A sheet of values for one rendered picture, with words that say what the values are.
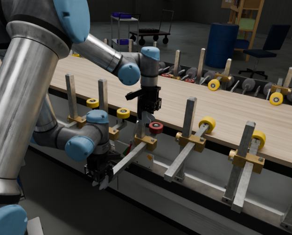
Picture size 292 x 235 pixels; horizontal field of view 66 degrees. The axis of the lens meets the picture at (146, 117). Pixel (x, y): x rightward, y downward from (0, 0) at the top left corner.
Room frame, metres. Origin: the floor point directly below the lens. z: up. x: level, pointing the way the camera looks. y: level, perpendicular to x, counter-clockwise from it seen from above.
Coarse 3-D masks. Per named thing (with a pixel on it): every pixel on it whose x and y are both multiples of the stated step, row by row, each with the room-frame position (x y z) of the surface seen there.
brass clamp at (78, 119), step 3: (69, 117) 1.25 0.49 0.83; (78, 117) 1.26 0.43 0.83; (81, 117) 1.26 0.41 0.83; (69, 120) 1.26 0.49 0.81; (72, 120) 1.24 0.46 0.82; (75, 120) 1.23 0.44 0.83; (78, 120) 1.22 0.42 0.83; (84, 120) 1.23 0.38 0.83; (78, 123) 1.22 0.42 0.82; (81, 123) 1.20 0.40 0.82; (84, 123) 1.22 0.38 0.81; (78, 126) 1.22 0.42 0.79; (81, 126) 1.20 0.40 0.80
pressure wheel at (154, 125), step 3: (150, 123) 1.11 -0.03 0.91; (153, 123) 1.11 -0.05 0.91; (156, 123) 1.11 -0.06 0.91; (159, 123) 1.11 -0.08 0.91; (150, 126) 1.07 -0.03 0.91; (153, 126) 1.08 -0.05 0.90; (156, 126) 1.08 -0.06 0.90; (159, 126) 1.08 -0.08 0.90; (162, 126) 1.08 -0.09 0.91; (150, 129) 1.06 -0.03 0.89; (153, 129) 1.05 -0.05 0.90; (156, 129) 1.05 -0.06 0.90; (159, 129) 1.05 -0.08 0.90; (162, 129) 1.07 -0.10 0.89; (153, 132) 1.05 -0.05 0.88; (156, 132) 1.05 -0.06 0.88; (159, 132) 1.05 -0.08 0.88
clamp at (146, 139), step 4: (136, 140) 1.01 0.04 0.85; (140, 140) 0.99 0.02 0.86; (144, 140) 0.99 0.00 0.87; (148, 140) 0.99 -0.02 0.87; (156, 140) 0.99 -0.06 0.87; (136, 144) 1.01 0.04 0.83; (148, 144) 0.97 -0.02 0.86; (152, 144) 0.96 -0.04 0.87; (156, 144) 1.00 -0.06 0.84; (148, 148) 0.97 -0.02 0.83; (152, 148) 0.96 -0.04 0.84
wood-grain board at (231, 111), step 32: (0, 64) 2.06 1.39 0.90; (64, 64) 2.18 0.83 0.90; (96, 96) 1.46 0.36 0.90; (160, 96) 1.52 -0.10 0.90; (192, 96) 1.56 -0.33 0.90; (224, 96) 1.59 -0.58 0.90; (192, 128) 1.09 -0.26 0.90; (224, 128) 1.11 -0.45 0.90; (256, 128) 1.13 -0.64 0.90; (288, 128) 1.15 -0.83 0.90; (288, 160) 0.85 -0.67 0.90
